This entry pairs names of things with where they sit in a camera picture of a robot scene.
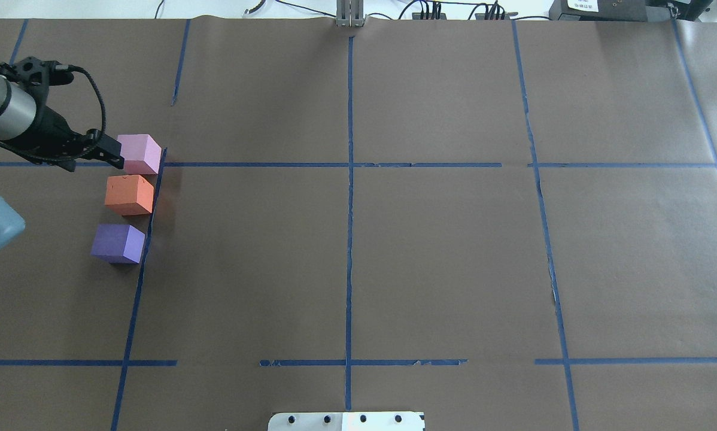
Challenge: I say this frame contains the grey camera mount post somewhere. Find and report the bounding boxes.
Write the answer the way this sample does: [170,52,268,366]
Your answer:
[335,0,366,28]

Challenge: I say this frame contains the black box on table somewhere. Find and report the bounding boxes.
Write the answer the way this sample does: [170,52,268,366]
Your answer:
[548,1,712,22]

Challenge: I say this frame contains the light pink foam cube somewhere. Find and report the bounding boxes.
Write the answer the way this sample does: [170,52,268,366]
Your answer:
[117,134,162,175]

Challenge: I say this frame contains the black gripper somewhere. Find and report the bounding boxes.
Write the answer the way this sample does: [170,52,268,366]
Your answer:
[11,107,125,172]

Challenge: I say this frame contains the dark purple foam cube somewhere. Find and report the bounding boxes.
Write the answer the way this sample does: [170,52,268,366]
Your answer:
[90,224,146,265]

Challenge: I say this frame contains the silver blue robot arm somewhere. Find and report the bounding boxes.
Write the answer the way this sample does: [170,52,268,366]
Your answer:
[0,56,125,172]

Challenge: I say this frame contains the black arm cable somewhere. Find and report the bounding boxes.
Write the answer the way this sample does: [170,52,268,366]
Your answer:
[0,65,108,165]

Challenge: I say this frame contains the orange foam cube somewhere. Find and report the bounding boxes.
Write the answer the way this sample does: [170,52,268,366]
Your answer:
[104,175,155,216]

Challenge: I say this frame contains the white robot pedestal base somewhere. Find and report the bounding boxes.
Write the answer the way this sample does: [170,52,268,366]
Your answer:
[267,411,426,430]

